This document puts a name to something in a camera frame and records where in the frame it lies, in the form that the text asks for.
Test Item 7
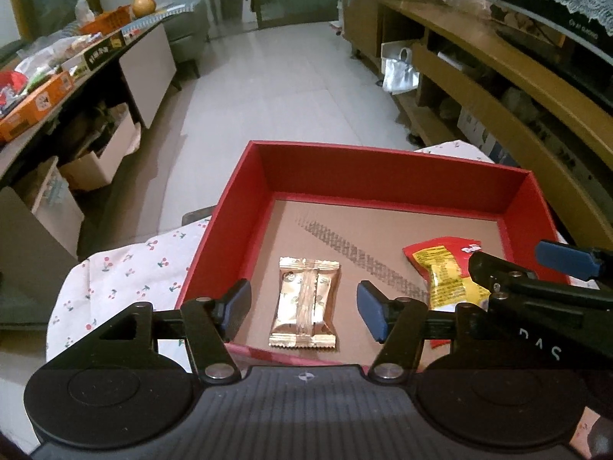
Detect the red yellow snack packet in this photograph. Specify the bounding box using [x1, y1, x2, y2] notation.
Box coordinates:
[402, 236, 493, 350]

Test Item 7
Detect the gold foil snack packet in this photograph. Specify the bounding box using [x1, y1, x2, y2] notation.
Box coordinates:
[268, 256, 341, 350]

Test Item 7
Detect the cherry print tablecloth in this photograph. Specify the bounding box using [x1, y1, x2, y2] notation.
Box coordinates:
[44, 139, 495, 375]

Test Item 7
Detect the red cardboard box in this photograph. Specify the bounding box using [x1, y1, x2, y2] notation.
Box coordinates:
[181, 141, 562, 366]

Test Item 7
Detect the wooden tv cabinet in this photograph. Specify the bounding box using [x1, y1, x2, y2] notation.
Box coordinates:
[342, 0, 612, 248]

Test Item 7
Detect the white storage box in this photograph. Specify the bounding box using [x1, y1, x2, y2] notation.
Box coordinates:
[59, 103, 141, 191]

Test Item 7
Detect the television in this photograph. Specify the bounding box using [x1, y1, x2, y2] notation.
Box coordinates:
[487, 0, 613, 106]

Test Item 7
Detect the silver gift bag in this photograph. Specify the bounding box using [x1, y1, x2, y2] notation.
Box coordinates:
[380, 39, 420, 95]

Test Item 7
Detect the dark coffee table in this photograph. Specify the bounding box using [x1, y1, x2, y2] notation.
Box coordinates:
[0, 8, 179, 260]

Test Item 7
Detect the orange cardboard box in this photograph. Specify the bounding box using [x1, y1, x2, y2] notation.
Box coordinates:
[0, 72, 73, 142]

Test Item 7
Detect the black snack box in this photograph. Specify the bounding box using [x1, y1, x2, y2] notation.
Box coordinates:
[83, 29, 126, 71]

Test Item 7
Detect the grey sofa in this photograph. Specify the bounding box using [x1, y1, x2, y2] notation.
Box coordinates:
[163, 0, 210, 78]

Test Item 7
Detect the red plastic bag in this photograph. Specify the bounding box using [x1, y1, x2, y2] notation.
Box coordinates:
[0, 71, 28, 107]

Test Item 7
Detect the orange plastic basket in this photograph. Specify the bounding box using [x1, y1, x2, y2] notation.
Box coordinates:
[80, 5, 132, 35]

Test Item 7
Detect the yellow pomelo fruit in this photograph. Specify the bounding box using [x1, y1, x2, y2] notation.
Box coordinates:
[131, 0, 157, 19]

